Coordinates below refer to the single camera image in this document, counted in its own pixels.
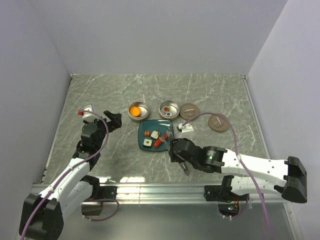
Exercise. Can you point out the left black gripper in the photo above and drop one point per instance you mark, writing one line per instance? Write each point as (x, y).
(115, 118)

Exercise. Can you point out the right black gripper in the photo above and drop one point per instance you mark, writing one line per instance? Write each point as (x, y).
(173, 156)

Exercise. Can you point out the orange egg tart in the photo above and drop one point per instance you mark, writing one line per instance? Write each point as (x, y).
(135, 111)

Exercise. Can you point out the red sausage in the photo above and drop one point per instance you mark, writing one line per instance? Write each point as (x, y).
(160, 141)

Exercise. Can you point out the sushi roll yellow centre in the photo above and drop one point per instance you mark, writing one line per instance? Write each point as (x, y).
(154, 135)

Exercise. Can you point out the sushi roll green centre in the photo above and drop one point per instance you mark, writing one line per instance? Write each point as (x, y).
(147, 143)

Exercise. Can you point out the small burger toy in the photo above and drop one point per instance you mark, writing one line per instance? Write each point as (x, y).
(166, 109)

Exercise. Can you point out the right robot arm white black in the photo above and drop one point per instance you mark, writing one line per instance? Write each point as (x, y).
(244, 176)

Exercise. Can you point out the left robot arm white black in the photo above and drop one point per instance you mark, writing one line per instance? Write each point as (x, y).
(44, 214)

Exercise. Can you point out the left steel lunch container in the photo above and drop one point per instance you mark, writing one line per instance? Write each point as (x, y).
(144, 111)

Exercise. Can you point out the steel lunch container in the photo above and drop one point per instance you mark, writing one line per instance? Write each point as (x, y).
(175, 110)
(144, 111)

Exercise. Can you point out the right steel lunch container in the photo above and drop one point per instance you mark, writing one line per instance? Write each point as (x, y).
(175, 110)

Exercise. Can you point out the teal square plate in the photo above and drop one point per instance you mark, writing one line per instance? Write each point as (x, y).
(153, 125)

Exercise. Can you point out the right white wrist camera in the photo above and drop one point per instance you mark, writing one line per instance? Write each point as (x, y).
(185, 131)

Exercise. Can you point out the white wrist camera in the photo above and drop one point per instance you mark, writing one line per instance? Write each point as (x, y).
(87, 113)
(185, 131)

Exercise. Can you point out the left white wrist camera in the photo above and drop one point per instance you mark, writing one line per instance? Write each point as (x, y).
(87, 113)

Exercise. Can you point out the beige lid with handle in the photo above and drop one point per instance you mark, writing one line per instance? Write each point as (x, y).
(189, 111)

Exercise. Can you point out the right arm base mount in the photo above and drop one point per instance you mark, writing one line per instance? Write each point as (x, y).
(230, 205)

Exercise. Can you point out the aluminium front rail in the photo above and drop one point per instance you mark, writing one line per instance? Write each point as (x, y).
(155, 193)

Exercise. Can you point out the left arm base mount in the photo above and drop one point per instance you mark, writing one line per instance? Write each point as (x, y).
(101, 194)

